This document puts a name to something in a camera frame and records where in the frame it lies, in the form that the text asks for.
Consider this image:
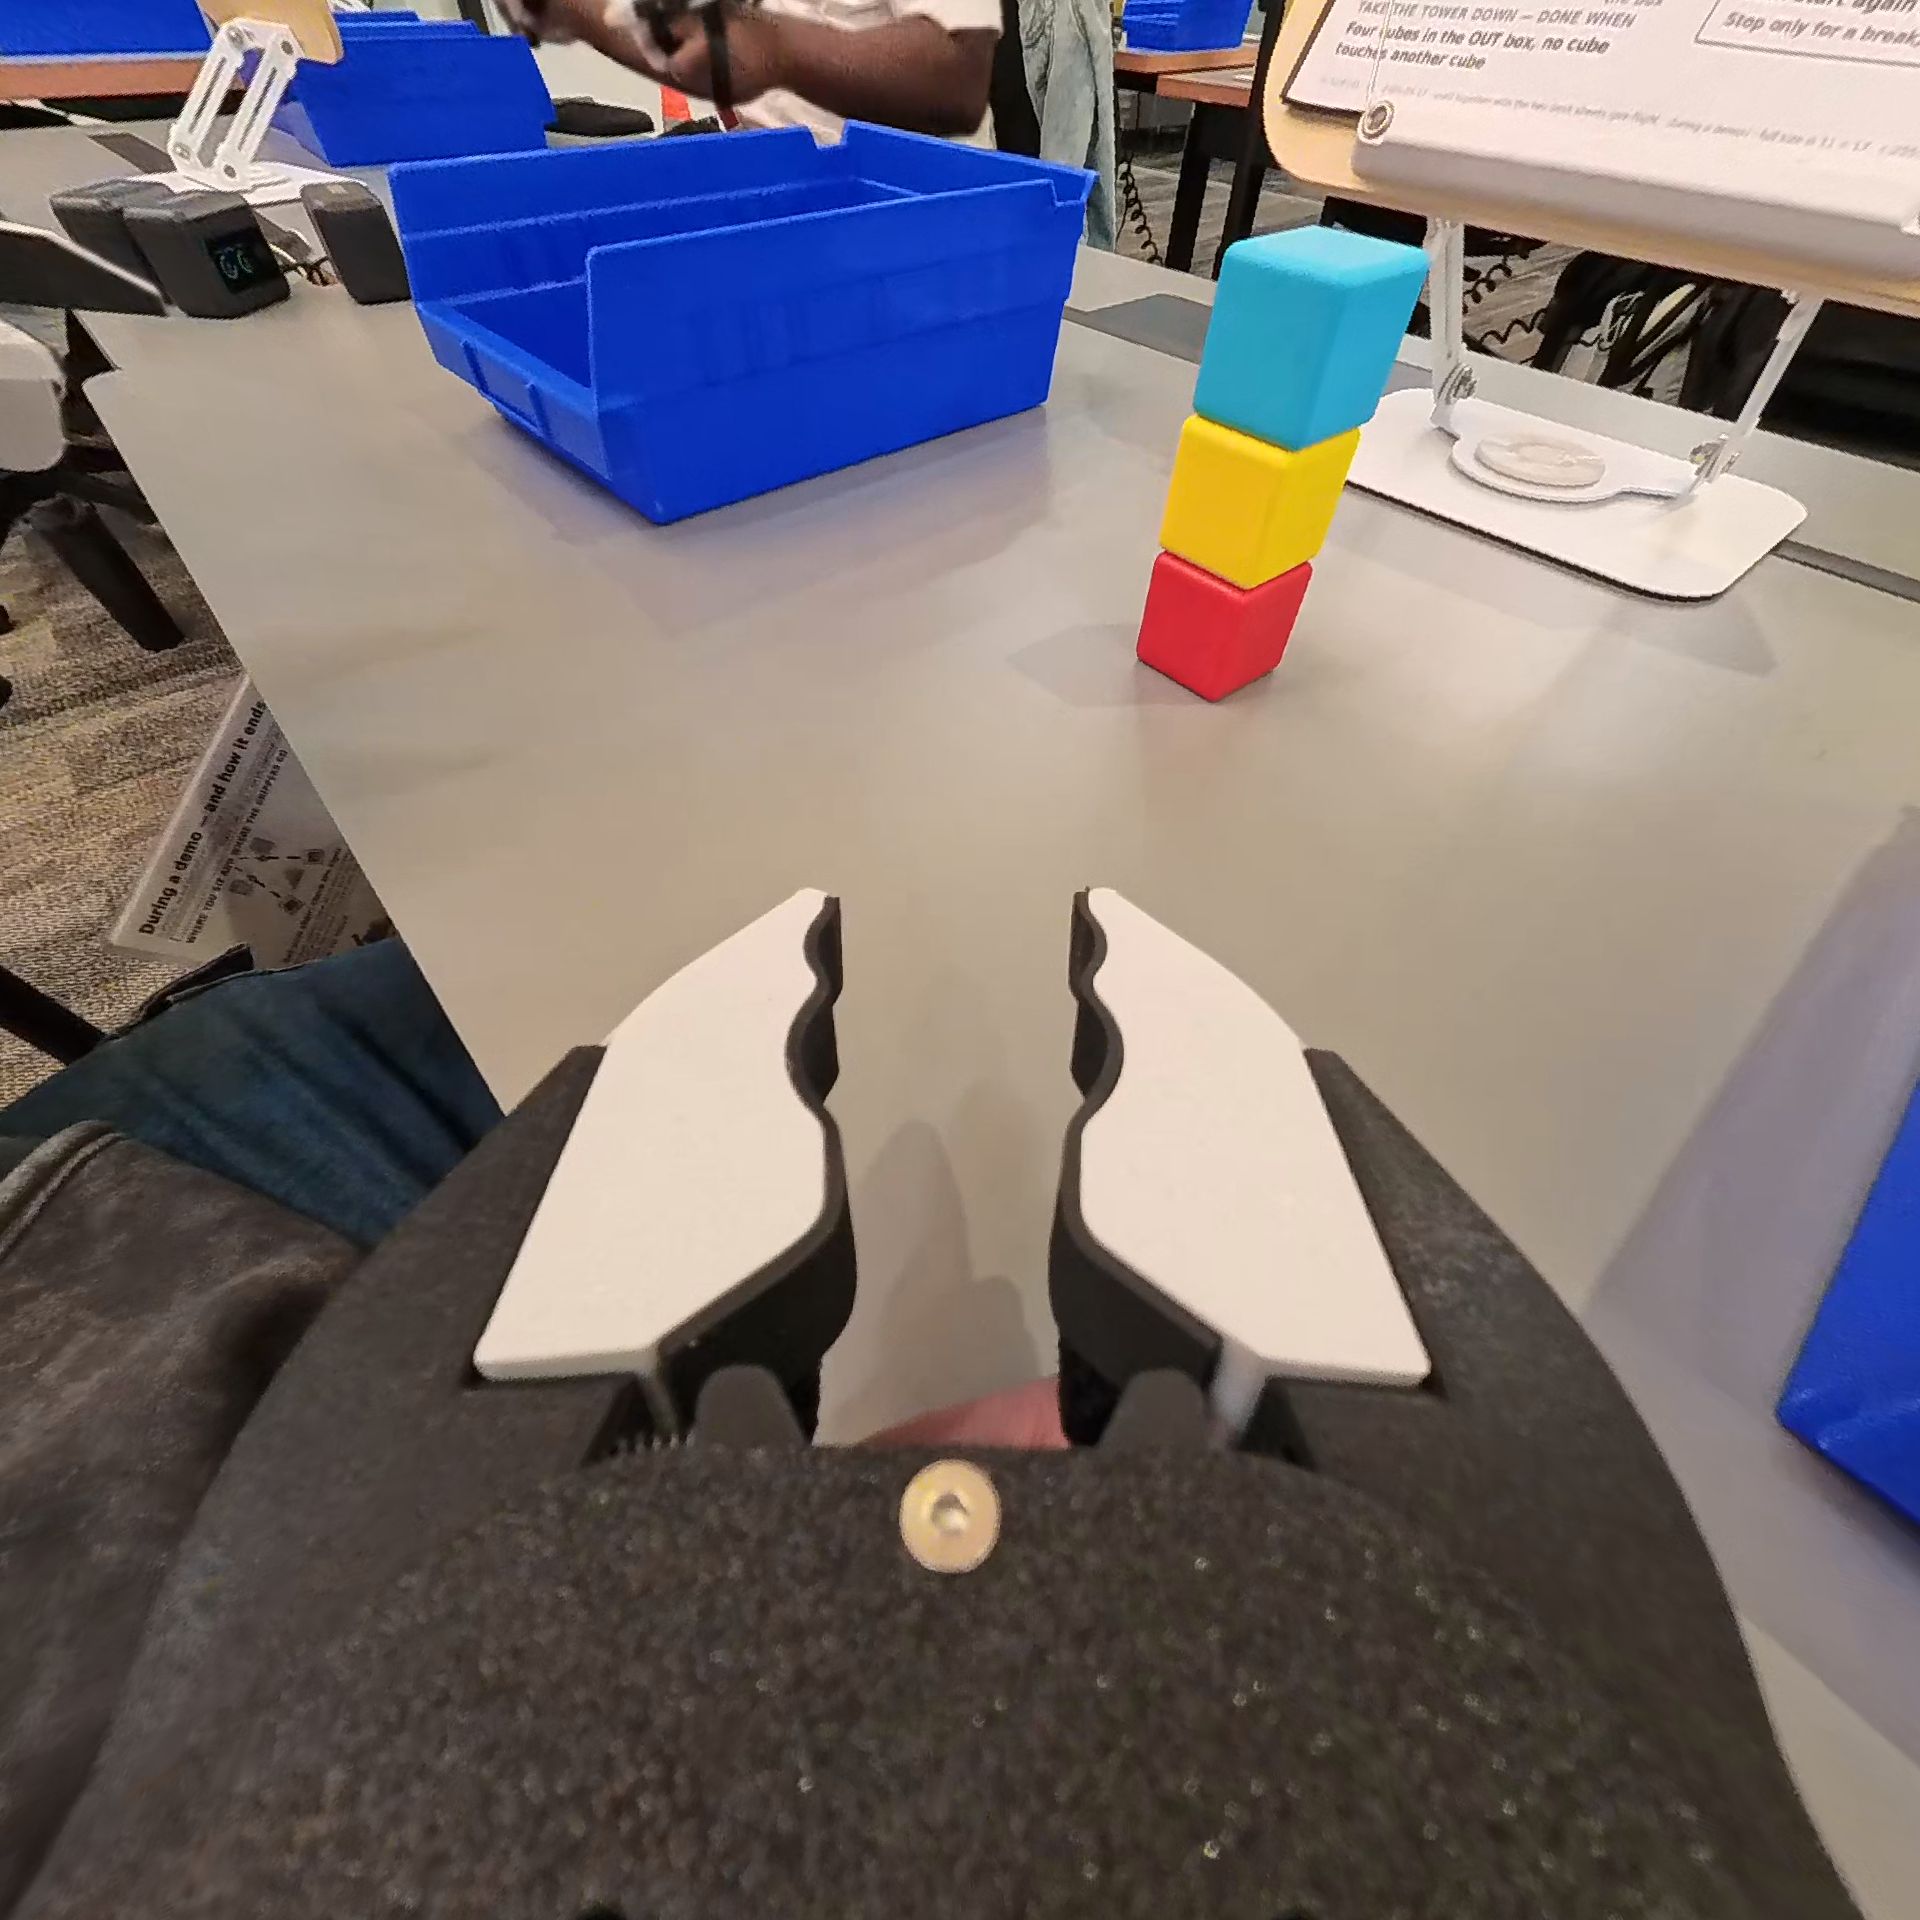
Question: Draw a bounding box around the light blue cube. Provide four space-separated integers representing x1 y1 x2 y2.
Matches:
1193 230 1432 454

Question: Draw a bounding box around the person's leg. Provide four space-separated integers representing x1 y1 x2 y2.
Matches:
0 938 505 1249

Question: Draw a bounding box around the red cube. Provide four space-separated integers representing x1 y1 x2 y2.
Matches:
1136 550 1316 705

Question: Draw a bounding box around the black power adapter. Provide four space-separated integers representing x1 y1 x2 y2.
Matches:
300 181 412 306

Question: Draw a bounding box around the yellow cube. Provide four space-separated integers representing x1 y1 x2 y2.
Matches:
1158 411 1362 590

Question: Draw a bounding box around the blue plastic bin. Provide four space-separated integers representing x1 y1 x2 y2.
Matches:
1777 1112 1920 1533
1122 0 1257 56
0 0 216 59
276 17 558 167
386 125 1100 528

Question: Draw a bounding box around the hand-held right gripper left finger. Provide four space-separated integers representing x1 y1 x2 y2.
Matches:
470 888 860 1445

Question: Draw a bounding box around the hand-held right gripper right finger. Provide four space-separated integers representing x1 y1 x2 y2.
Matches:
1048 888 1433 1450

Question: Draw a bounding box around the printed paper sheet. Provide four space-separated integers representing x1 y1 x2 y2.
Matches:
108 675 401 970

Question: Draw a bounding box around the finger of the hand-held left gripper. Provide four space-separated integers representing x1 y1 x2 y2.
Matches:
0 322 73 473
0 221 170 320

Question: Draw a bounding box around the wooden board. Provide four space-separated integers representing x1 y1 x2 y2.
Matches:
1259 0 1920 320
195 0 345 64

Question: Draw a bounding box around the printed instruction sheet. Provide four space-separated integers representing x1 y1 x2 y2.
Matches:
1283 0 1920 234

